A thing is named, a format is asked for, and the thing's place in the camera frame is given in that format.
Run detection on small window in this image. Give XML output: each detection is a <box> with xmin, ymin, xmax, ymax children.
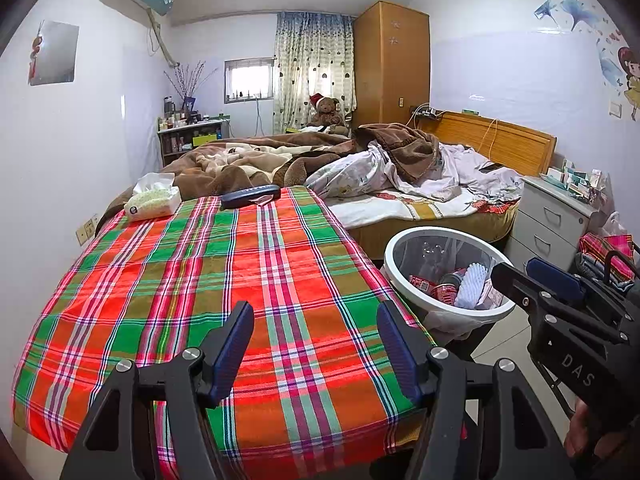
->
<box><xmin>223</xmin><ymin>58</ymin><xmax>276</xmax><ymax>103</ymax></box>

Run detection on blue flower wall sticker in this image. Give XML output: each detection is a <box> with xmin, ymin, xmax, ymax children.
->
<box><xmin>534</xmin><ymin>0</ymin><xmax>601</xmax><ymax>33</ymax></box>

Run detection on white carton with red print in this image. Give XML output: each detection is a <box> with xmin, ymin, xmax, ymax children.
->
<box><xmin>479</xmin><ymin>280</ymin><xmax>505</xmax><ymax>309</ymax></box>

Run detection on brown teddy bear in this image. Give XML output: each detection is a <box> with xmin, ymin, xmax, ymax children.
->
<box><xmin>306</xmin><ymin>93</ymin><xmax>348</xmax><ymax>136</ymax></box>

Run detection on white shelf with toiletries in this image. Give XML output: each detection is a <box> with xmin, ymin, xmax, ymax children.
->
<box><xmin>157</xmin><ymin>119</ymin><xmax>231</xmax><ymax>161</ymax></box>

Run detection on white plastic bag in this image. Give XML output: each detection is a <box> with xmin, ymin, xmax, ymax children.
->
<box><xmin>600</xmin><ymin>211</ymin><xmax>628</xmax><ymax>238</ymax></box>

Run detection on reflective wall panel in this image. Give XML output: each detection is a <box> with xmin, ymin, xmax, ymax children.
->
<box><xmin>28</xmin><ymin>20</ymin><xmax>80</xmax><ymax>86</ymax></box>

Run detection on white round trash bin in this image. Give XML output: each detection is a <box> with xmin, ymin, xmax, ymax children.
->
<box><xmin>384</xmin><ymin>226</ymin><xmax>517</xmax><ymax>333</ymax></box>

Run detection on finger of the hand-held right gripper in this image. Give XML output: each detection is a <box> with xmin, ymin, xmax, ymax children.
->
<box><xmin>490</xmin><ymin>262</ymin><xmax>555</xmax><ymax>331</ymax></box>
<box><xmin>525</xmin><ymin>257</ymin><xmax>640</xmax><ymax>346</ymax></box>

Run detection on plaid bag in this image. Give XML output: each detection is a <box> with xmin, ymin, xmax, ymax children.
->
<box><xmin>575</xmin><ymin>232</ymin><xmax>640</xmax><ymax>293</ymax></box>

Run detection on vase of dry branches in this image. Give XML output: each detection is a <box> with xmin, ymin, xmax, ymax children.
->
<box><xmin>164</xmin><ymin>60</ymin><xmax>218</xmax><ymax>111</ymax></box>

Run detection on white ribbed plastic bottle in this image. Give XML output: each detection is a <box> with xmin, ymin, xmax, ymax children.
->
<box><xmin>454</xmin><ymin>261</ymin><xmax>489</xmax><ymax>309</ymax></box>

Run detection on white floral quilt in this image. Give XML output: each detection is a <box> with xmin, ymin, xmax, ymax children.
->
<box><xmin>305</xmin><ymin>141</ymin><xmax>523</xmax><ymax>203</ymax></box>

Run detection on grey nightstand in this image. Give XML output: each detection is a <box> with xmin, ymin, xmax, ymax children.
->
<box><xmin>504</xmin><ymin>175</ymin><xmax>608</xmax><ymax>273</ymax></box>

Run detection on person's right hand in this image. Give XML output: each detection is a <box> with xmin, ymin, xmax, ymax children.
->
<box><xmin>564</xmin><ymin>396</ymin><xmax>603</xmax><ymax>463</ymax></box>

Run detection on brown fleece blanket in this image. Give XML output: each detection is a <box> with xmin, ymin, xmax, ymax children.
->
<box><xmin>97</xmin><ymin>122</ymin><xmax>443</xmax><ymax>221</ymax></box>

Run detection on wooden headboard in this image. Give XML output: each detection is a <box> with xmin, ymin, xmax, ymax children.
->
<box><xmin>417</xmin><ymin>110</ymin><xmax>557</xmax><ymax>177</ymax></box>

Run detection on red hanging ornament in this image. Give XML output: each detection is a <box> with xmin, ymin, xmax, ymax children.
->
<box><xmin>30</xmin><ymin>35</ymin><xmax>44</xmax><ymax>81</ymax></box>

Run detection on cartoon girl wall sticker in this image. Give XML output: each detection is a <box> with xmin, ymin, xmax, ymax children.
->
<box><xmin>597</xmin><ymin>30</ymin><xmax>640</xmax><ymax>121</ymax></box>

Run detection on boxes on nightstand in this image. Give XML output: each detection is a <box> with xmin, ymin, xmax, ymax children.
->
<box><xmin>542</xmin><ymin>159</ymin><xmax>606</xmax><ymax>203</ymax></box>

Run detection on wall socket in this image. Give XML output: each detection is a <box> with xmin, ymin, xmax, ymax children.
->
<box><xmin>75</xmin><ymin>215</ymin><xmax>100</xmax><ymax>246</ymax></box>

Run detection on tissue pack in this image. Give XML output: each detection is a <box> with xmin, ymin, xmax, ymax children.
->
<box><xmin>123</xmin><ymin>172</ymin><xmax>182</xmax><ymax>222</ymax></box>

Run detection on air conditioner pipe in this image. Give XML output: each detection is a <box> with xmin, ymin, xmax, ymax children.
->
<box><xmin>150</xmin><ymin>10</ymin><xmax>181</xmax><ymax>68</ymax></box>

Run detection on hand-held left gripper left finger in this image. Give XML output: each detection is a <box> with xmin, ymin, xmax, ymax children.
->
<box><xmin>60</xmin><ymin>301</ymin><xmax>256</xmax><ymax>480</ymax></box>

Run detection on patterned curtain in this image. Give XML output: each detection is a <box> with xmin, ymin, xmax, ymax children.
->
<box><xmin>272</xmin><ymin>11</ymin><xmax>357</xmax><ymax>133</ymax></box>

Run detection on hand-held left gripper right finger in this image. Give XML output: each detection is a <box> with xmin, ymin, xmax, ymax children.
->
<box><xmin>376</xmin><ymin>300</ymin><xmax>576</xmax><ymax>480</ymax></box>

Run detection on floral printed bed sheet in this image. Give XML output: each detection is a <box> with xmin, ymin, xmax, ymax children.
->
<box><xmin>325</xmin><ymin>192</ymin><xmax>521</xmax><ymax>235</ymax></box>

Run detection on plaid tablecloth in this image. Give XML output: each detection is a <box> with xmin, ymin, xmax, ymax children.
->
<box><xmin>11</xmin><ymin>185</ymin><xmax>436</xmax><ymax>466</ymax></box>

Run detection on wooden wardrobe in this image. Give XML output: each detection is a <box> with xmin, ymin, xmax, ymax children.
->
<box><xmin>352</xmin><ymin>1</ymin><xmax>432</xmax><ymax>128</ymax></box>

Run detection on dark blue glasses case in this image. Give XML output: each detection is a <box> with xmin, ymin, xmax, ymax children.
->
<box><xmin>220</xmin><ymin>184</ymin><xmax>282</xmax><ymax>210</ymax></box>

